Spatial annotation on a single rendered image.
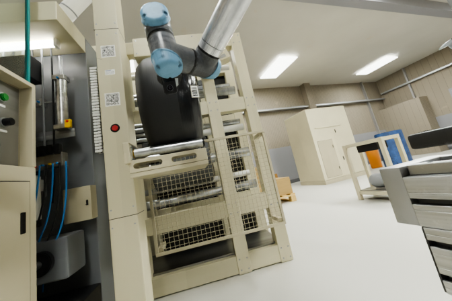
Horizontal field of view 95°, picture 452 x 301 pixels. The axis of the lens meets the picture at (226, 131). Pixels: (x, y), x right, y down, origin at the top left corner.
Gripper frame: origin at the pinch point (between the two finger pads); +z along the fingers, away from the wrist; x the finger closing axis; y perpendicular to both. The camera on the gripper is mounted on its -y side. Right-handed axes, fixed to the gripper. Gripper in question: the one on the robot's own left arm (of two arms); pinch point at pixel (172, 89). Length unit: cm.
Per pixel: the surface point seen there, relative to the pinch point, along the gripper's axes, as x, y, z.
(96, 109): 41, 11, 28
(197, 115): -9.2, -6.5, 16.3
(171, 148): 5.8, -18.5, 22.7
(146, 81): 11.1, 10.1, 7.5
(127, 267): 33, -66, 36
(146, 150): 17.0, -17.9, 22.6
